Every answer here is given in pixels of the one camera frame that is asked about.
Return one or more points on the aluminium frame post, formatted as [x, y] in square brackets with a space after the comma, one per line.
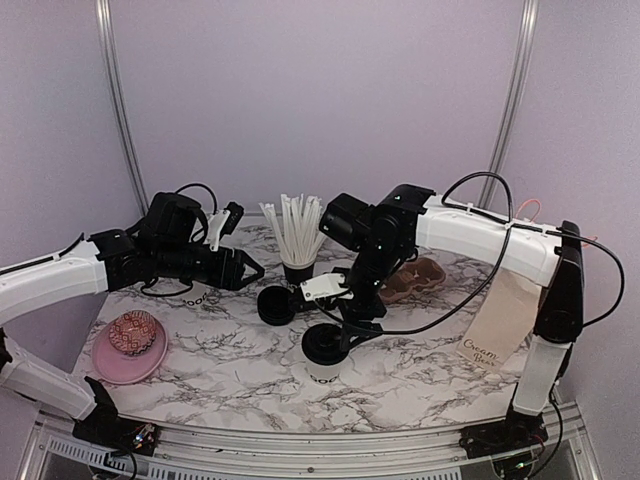
[517, 83]
[109, 51]

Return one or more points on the black cup lid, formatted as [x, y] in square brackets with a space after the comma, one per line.
[321, 345]

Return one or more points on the bundle of white wrapped straws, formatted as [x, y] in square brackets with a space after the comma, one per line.
[296, 228]

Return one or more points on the pink plate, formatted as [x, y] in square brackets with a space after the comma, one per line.
[118, 368]

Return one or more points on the brown cardboard cup carrier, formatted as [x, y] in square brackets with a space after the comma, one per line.
[421, 275]

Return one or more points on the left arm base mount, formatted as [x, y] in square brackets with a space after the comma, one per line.
[104, 426]

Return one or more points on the red patterned bowl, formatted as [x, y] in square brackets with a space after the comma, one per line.
[133, 332]

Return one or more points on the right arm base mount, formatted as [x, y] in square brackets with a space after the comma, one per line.
[515, 431]

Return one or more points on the white paper coffee cup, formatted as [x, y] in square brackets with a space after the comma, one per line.
[323, 374]

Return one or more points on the stack of black lids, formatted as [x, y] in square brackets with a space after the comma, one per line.
[273, 306]

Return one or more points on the stack of white paper cups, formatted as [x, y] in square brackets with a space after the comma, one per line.
[198, 296]

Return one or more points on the black cup holding straws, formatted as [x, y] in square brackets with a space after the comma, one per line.
[295, 274]

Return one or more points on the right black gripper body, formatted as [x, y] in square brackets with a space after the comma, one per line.
[374, 305]

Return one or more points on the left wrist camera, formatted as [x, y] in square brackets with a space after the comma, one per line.
[223, 223]

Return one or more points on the kraft paper bag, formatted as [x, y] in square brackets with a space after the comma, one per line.
[516, 307]

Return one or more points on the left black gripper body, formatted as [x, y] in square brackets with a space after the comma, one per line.
[216, 275]

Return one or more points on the left aluminium frame post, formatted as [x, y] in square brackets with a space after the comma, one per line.
[109, 51]

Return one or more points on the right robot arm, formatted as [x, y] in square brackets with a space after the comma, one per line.
[385, 236]

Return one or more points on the front aluminium rail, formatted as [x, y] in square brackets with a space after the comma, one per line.
[189, 452]

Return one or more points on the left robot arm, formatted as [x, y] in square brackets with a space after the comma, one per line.
[175, 239]

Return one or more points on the right aluminium frame post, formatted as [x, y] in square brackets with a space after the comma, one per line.
[517, 83]

